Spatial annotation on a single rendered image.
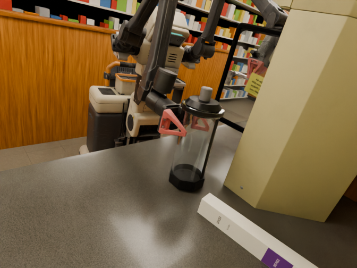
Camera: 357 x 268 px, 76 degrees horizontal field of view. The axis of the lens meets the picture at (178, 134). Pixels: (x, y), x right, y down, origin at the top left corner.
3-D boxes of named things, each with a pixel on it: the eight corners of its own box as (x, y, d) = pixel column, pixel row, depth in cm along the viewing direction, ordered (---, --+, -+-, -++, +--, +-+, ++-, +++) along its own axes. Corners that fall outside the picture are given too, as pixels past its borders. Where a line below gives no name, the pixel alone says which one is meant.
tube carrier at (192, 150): (212, 181, 65) (233, 110, 56) (186, 194, 57) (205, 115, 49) (186, 162, 71) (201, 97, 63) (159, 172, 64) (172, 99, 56)
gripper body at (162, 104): (194, 105, 65) (177, 94, 69) (167, 108, 58) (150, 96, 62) (188, 125, 68) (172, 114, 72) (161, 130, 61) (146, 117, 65)
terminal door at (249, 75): (270, 148, 87) (320, 38, 71) (209, 116, 105) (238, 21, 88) (271, 147, 88) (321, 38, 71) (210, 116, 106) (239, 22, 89)
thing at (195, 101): (226, 118, 57) (234, 92, 54) (202, 123, 51) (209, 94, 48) (200, 106, 63) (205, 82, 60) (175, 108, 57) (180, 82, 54)
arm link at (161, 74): (159, 100, 79) (136, 94, 75) (171, 68, 75) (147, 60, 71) (171, 114, 70) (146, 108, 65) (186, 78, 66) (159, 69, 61)
